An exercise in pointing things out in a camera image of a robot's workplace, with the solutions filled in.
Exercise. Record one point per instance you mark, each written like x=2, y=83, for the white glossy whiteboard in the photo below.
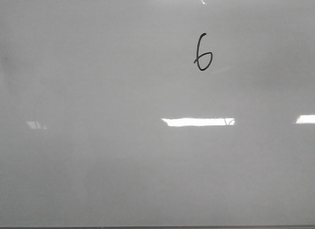
x=156, y=112

